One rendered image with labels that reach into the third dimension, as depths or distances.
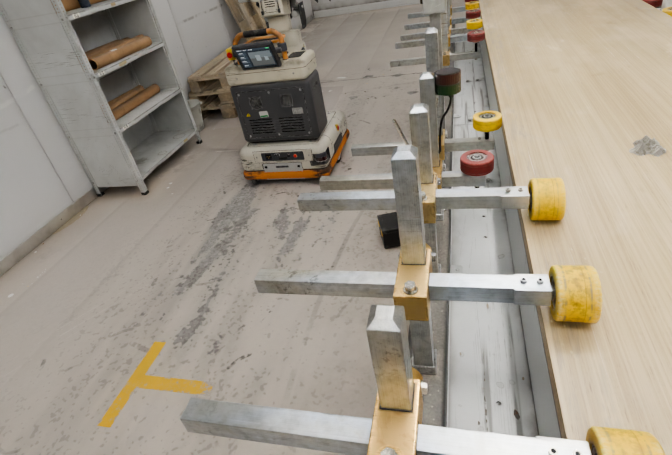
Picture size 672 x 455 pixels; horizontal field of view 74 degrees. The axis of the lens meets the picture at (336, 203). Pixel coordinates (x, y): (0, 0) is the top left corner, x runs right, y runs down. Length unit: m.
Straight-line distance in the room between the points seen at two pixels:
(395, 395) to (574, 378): 0.26
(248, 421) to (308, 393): 1.21
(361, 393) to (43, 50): 2.81
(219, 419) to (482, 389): 0.56
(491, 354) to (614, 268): 0.34
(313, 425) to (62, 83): 3.15
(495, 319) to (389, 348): 0.67
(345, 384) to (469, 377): 0.85
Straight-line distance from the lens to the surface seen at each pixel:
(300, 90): 2.81
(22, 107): 3.54
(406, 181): 0.63
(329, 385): 1.80
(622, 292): 0.82
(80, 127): 3.59
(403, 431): 0.55
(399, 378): 0.51
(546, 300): 0.72
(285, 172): 3.01
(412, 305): 0.68
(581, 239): 0.91
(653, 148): 1.22
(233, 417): 0.62
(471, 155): 1.16
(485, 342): 1.07
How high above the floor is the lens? 1.44
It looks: 32 degrees down
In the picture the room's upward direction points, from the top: 11 degrees counter-clockwise
